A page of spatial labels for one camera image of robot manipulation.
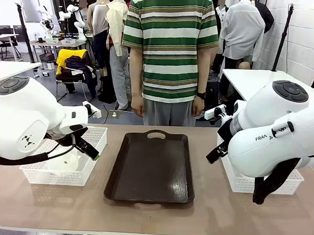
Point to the white reflector board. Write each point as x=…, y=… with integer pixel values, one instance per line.
x=31, y=8

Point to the beige background table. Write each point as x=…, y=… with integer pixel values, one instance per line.
x=71, y=43

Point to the yellow garment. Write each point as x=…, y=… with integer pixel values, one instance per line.
x=61, y=57

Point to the mannequin with white shirt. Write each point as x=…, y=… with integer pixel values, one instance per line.
x=243, y=27

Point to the black wristwatch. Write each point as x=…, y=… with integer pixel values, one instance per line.
x=201, y=95

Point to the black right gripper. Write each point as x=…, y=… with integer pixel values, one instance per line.
x=224, y=132

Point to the background person white shirt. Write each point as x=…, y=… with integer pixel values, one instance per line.
x=221, y=13

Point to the white tabletop robot arms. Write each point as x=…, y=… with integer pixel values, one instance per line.
x=79, y=24

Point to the black metal chair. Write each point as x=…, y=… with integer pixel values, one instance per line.
x=69, y=82

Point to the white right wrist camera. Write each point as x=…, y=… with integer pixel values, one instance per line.
x=212, y=113

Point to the white floor socket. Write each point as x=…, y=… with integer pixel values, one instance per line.
x=116, y=114

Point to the white perforated plastic basket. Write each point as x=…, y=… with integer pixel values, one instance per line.
x=243, y=185
x=64, y=177

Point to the mannequin with cream shirt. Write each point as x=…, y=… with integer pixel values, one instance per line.
x=116, y=18

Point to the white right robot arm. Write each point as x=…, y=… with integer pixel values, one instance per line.
x=265, y=110

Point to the dark brown plastic tray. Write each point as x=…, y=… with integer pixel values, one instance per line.
x=151, y=170

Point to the person right forearm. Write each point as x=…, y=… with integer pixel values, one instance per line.
x=136, y=79

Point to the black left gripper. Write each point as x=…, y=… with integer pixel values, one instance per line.
x=71, y=139

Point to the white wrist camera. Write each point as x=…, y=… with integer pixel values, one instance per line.
x=212, y=113
x=96, y=113

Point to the person left forearm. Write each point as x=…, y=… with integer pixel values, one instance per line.
x=202, y=80

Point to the black office chair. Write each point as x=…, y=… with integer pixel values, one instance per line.
x=8, y=32

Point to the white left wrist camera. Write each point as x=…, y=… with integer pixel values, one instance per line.
x=96, y=113

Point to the mannequin with white tank top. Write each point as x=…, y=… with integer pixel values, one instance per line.
x=100, y=17

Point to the white table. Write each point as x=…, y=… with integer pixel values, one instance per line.
x=9, y=70
x=248, y=77

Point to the red and black toolbox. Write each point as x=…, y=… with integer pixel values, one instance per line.
x=48, y=57

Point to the person right hand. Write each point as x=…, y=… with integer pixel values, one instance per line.
x=137, y=105

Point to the person left hand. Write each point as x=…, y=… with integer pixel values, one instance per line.
x=199, y=106

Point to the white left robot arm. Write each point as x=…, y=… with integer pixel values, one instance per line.
x=28, y=110

